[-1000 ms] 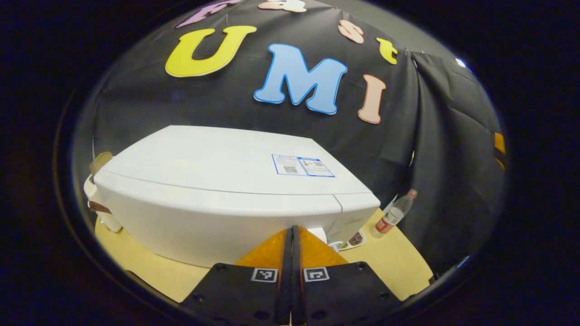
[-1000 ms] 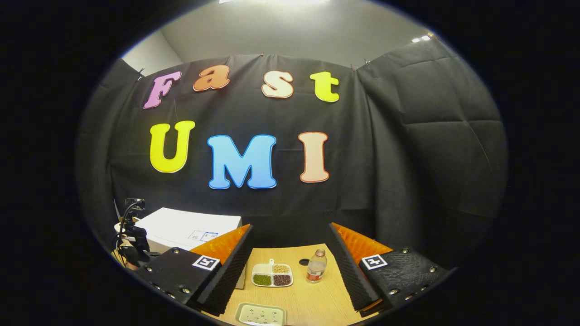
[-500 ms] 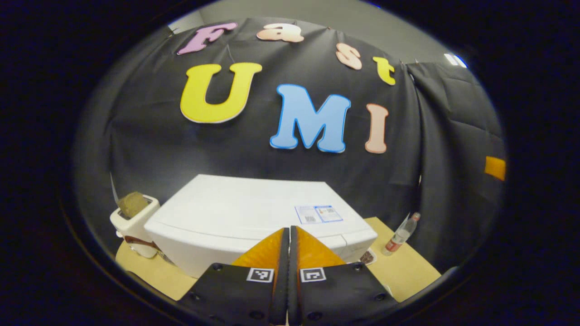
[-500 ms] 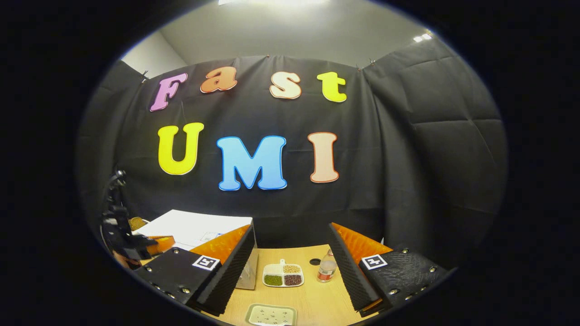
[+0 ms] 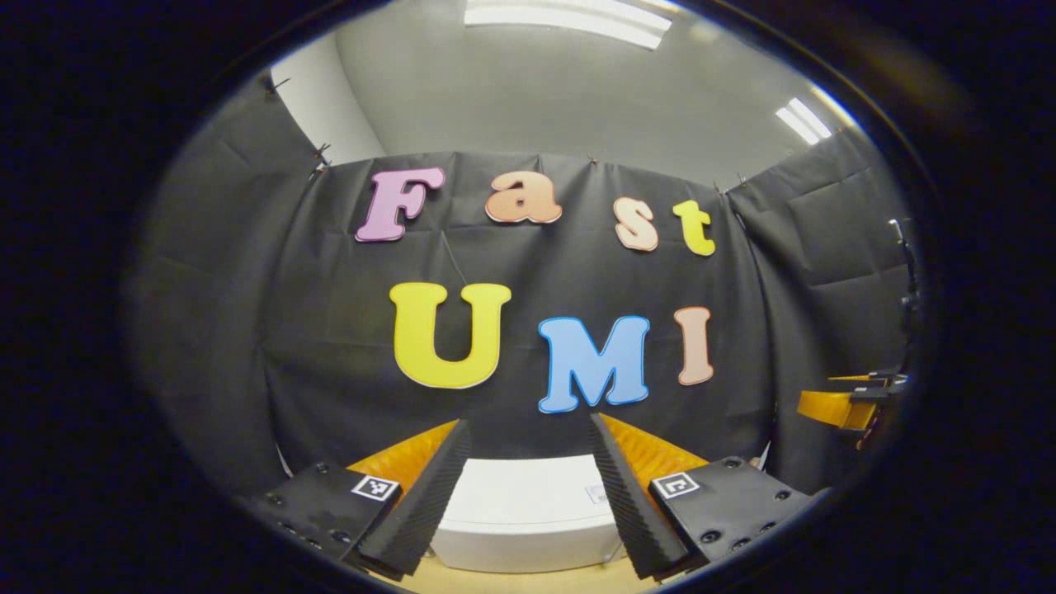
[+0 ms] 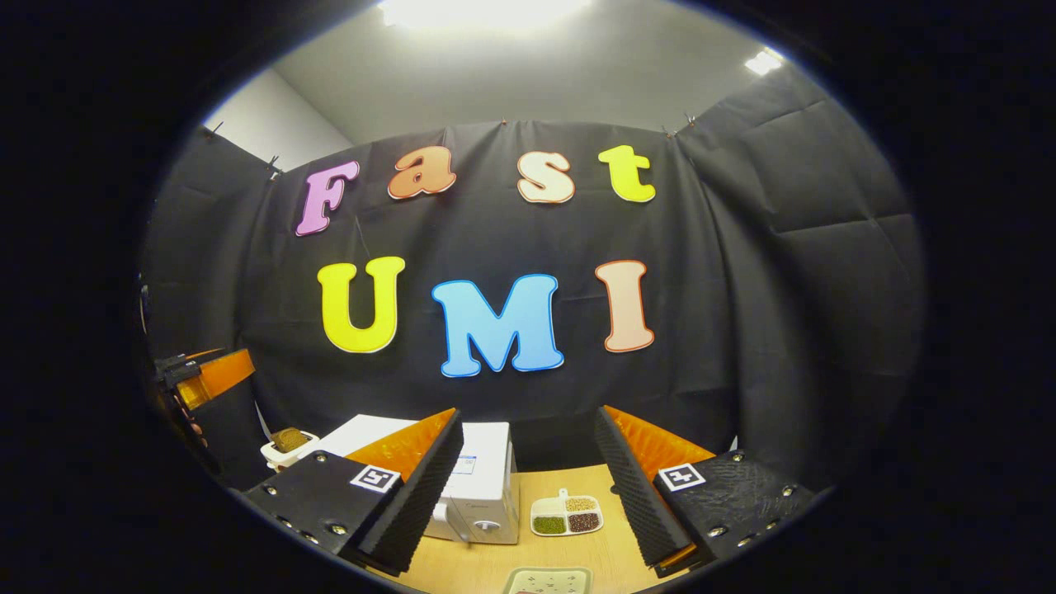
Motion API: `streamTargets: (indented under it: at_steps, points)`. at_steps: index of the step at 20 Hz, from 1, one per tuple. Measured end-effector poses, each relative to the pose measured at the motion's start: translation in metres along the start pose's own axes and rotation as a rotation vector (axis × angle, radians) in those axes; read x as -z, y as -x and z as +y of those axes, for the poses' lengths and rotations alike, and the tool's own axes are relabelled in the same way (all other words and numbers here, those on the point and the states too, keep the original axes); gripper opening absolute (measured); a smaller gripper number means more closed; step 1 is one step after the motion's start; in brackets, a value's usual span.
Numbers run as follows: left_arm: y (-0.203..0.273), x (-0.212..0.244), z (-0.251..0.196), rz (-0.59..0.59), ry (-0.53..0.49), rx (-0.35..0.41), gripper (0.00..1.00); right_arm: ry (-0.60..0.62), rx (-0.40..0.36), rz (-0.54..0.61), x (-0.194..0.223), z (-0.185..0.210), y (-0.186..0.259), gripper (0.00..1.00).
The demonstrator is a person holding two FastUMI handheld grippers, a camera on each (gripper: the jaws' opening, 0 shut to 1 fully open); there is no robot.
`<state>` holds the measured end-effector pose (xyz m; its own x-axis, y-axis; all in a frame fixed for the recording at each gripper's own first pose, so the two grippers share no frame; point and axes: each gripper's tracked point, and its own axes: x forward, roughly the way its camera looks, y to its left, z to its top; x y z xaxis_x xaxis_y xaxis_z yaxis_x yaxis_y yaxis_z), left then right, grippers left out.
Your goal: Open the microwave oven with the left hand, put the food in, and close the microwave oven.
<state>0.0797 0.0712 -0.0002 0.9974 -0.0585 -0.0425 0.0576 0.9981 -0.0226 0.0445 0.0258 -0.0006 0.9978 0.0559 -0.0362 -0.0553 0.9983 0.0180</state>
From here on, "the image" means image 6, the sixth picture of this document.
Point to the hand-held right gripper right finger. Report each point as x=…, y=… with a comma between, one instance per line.
x=635, y=495

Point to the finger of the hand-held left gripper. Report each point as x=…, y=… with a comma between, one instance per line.
x=177, y=370
x=219, y=375

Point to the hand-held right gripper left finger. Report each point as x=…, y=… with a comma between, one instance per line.
x=417, y=511

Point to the white microwave oven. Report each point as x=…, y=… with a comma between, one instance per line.
x=487, y=487

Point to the divided dish of beans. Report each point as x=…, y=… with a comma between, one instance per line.
x=568, y=516

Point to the brown toast slice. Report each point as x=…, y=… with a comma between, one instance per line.
x=290, y=440

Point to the white toaster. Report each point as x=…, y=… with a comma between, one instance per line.
x=280, y=458

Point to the cream square plate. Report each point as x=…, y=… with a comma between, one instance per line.
x=549, y=582

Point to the black backdrop cloth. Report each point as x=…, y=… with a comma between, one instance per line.
x=742, y=289

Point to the small ceiling light panel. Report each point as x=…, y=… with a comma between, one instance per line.
x=763, y=62

